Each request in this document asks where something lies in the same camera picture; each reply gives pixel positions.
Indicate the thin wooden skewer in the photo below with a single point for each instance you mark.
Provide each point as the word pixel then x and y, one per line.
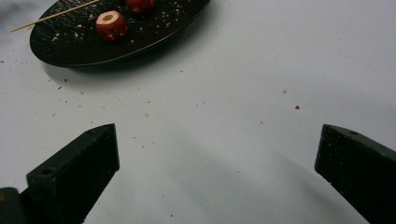
pixel 53 16

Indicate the black textured round plate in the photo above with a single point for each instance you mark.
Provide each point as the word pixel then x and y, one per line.
pixel 77 49

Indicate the red cored hawthorn fruit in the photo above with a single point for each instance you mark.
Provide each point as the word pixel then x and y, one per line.
pixel 111 28
pixel 140 5

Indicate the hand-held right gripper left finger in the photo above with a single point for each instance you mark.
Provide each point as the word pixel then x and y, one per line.
pixel 74 174

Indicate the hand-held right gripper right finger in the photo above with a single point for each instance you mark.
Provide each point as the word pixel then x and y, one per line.
pixel 358 168

